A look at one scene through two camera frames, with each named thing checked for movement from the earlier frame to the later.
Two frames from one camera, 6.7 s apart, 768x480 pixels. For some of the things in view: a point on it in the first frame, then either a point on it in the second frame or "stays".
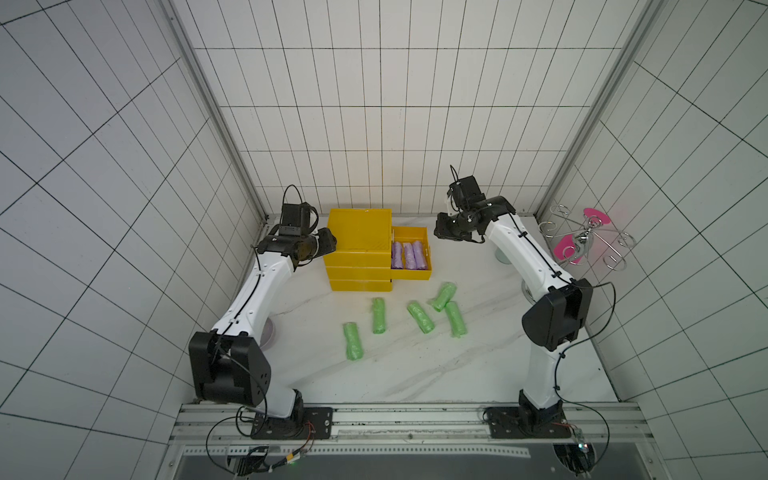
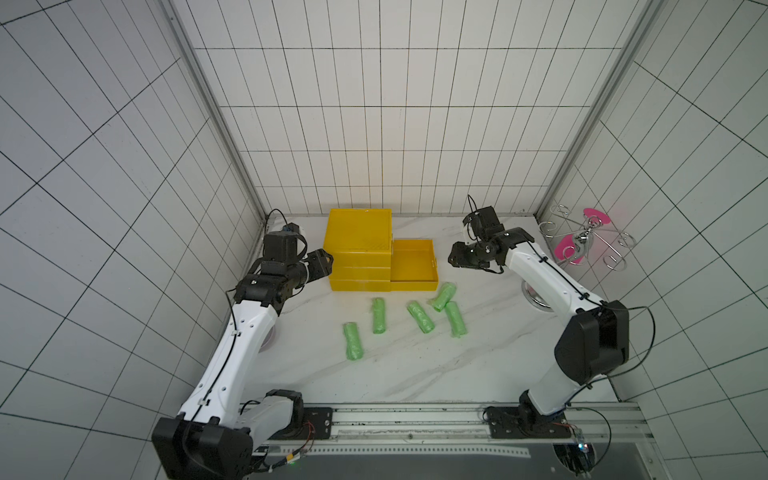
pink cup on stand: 565,249 stays
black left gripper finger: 327,241 -> 319,264
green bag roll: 457,324 stays
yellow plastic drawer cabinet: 362,258 stays
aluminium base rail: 408,425 stays
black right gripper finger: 452,228 -> 464,255
